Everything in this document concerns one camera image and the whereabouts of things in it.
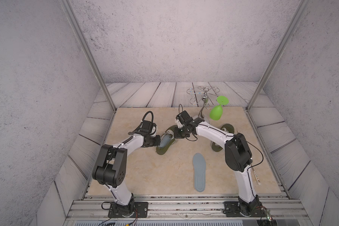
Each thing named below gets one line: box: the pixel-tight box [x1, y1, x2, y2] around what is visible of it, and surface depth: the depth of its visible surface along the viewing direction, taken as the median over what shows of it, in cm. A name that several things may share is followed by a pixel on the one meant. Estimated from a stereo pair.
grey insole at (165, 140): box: [159, 134, 172, 148], surface depth 98 cm
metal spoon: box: [251, 166, 261, 186], surface depth 84 cm
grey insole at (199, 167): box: [192, 153, 207, 193], surface depth 88 cm
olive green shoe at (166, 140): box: [155, 124, 178, 155], surface depth 96 cm
